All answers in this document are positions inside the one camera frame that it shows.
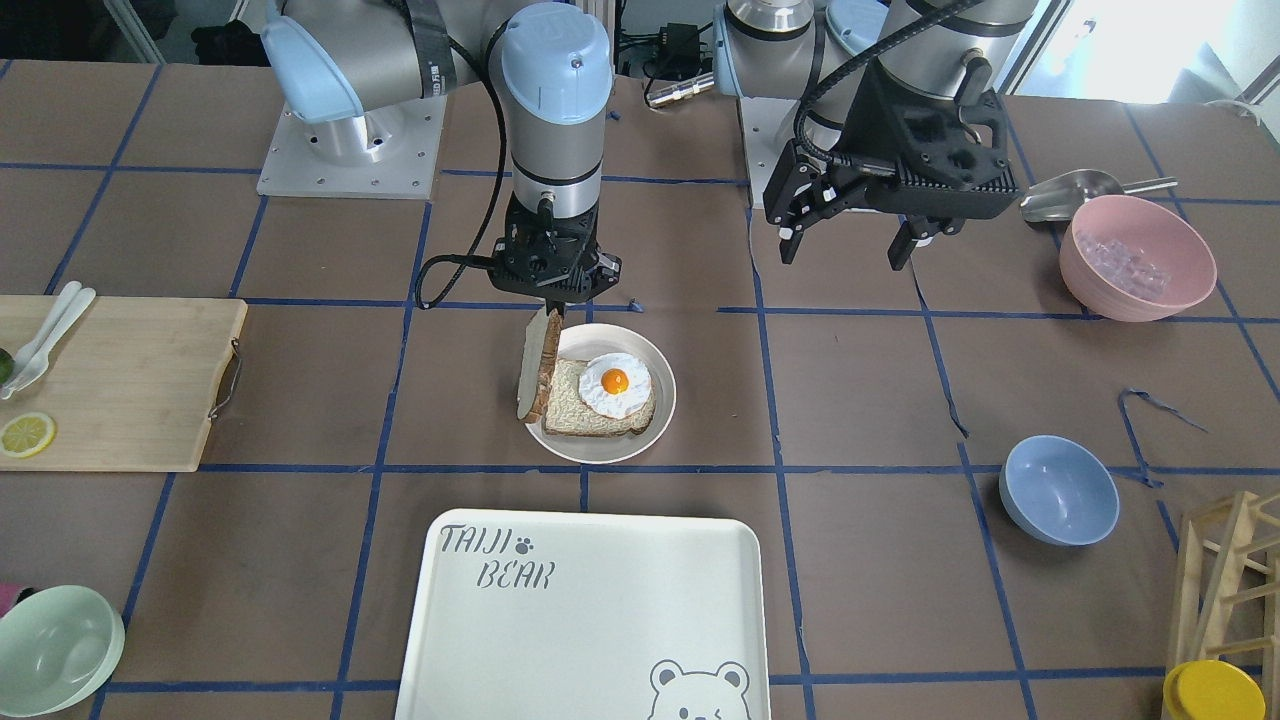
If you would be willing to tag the pink cloth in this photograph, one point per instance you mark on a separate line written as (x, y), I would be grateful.
(13, 593)

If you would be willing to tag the white round plate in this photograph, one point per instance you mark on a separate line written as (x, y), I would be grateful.
(584, 342)

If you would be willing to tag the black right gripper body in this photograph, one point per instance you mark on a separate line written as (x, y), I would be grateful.
(606, 272)

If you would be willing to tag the fried egg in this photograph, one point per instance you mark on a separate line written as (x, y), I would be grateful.
(615, 385)

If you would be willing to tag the pink bowl with ice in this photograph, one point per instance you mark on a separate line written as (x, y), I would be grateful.
(1131, 260)

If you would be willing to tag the green avocado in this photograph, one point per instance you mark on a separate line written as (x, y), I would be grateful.
(8, 366)

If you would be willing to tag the bread slice on plate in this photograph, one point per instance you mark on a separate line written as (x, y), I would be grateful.
(568, 415)

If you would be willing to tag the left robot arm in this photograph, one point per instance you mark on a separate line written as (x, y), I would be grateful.
(817, 51)

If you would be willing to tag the white plastic spoon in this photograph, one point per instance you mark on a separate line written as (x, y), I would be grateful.
(45, 335)

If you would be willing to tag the metal scoop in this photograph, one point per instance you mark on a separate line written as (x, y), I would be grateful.
(1058, 198)

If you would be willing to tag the yellow cup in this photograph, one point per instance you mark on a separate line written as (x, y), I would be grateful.
(1211, 689)

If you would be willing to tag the white plastic fork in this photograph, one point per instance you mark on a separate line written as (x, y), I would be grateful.
(55, 340)

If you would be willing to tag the wooden cup rack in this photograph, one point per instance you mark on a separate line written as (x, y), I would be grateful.
(1227, 558)

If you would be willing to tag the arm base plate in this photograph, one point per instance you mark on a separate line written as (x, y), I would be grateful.
(388, 153)
(767, 123)

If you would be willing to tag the blue bowl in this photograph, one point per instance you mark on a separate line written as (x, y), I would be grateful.
(1058, 492)

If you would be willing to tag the lemon slice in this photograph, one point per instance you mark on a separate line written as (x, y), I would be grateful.
(28, 435)

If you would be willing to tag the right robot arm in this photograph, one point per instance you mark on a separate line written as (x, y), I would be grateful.
(358, 76)

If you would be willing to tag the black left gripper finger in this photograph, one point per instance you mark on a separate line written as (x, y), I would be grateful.
(804, 191)
(917, 232)

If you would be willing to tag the white bear tray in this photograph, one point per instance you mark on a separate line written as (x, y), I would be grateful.
(576, 615)

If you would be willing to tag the wooden cutting board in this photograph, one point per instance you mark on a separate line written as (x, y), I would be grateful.
(132, 384)

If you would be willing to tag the bread slice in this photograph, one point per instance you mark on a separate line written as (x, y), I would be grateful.
(568, 415)
(538, 366)

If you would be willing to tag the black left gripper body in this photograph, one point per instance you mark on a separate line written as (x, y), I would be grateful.
(868, 118)

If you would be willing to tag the green bowl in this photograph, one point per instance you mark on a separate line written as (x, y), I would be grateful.
(57, 648)

